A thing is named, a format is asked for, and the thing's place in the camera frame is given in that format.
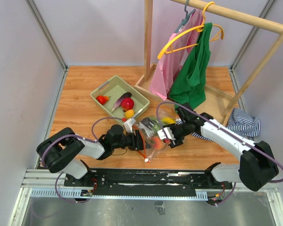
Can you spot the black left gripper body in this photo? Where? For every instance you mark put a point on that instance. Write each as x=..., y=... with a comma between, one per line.
x=130, y=141

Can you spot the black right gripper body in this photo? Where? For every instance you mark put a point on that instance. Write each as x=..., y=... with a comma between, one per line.
x=180, y=131

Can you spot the fake peach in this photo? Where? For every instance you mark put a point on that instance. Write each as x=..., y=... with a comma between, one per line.
x=157, y=143

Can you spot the clear zip top bag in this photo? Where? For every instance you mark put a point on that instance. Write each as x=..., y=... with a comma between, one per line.
x=148, y=152

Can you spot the fake green leafy vegetable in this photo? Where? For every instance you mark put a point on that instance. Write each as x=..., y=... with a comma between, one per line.
x=158, y=127

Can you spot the fake yellow orange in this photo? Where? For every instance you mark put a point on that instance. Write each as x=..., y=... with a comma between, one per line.
x=129, y=113

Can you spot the fake red apple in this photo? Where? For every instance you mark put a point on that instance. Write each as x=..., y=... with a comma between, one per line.
x=127, y=104

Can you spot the fake purple eggplant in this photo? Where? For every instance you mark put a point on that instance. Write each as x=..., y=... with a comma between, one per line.
x=119, y=101

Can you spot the fake strawberry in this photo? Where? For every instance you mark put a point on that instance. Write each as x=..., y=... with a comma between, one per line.
x=102, y=99

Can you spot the fake dark purple plum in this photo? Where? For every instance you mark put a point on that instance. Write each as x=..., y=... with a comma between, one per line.
x=148, y=125

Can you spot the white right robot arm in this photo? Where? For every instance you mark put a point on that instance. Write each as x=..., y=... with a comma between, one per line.
x=256, y=166

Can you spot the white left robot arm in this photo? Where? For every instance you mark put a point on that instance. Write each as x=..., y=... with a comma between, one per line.
x=58, y=153

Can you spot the fake yellow banana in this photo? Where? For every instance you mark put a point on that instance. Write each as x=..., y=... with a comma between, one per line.
x=168, y=120

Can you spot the green tank top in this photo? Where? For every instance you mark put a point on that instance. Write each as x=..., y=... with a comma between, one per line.
x=189, y=84

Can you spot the pink shirt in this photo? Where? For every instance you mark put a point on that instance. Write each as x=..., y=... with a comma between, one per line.
x=166, y=71

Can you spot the light green plastic basket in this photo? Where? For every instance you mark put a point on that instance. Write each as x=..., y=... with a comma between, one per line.
x=115, y=87

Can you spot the blue striped cloth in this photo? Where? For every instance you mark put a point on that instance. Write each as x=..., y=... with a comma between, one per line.
x=243, y=124

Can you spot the grey-blue clothes hanger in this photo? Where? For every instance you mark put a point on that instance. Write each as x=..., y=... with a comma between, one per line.
x=185, y=16

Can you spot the yellow clothes hanger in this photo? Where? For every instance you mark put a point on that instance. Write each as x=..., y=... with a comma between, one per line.
x=185, y=37

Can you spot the wooden clothes rack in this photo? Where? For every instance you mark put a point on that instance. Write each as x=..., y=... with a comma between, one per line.
x=219, y=104

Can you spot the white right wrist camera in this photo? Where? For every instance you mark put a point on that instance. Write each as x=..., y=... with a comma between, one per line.
x=166, y=134

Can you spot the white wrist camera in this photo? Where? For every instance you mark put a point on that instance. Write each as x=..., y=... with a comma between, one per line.
x=128, y=124
x=166, y=134

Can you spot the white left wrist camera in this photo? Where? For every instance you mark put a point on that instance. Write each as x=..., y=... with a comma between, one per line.
x=128, y=124

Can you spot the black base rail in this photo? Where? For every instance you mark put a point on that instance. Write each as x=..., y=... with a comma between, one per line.
x=148, y=184

